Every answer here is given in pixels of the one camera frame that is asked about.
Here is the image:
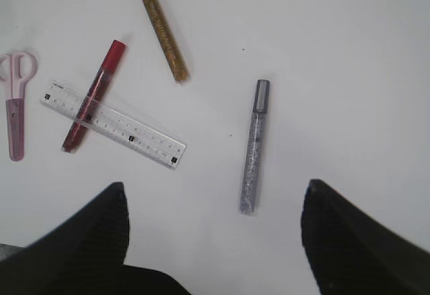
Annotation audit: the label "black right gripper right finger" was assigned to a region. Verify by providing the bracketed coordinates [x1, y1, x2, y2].
[300, 179, 429, 294]

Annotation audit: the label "red glitter pen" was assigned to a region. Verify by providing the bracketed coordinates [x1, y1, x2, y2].
[62, 40, 126, 153]

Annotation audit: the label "pink scissors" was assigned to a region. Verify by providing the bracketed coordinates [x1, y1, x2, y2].
[1, 52, 37, 162]

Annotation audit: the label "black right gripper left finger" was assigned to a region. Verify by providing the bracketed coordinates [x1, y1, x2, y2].
[1, 182, 188, 294]

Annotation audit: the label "silver glitter pen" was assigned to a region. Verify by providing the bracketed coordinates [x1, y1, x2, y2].
[239, 79, 270, 216]

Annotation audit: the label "gold glitter pen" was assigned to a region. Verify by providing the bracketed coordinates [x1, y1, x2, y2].
[142, 0, 189, 83]

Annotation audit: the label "clear plastic ruler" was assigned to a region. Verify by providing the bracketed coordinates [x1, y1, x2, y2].
[40, 81, 186, 170]

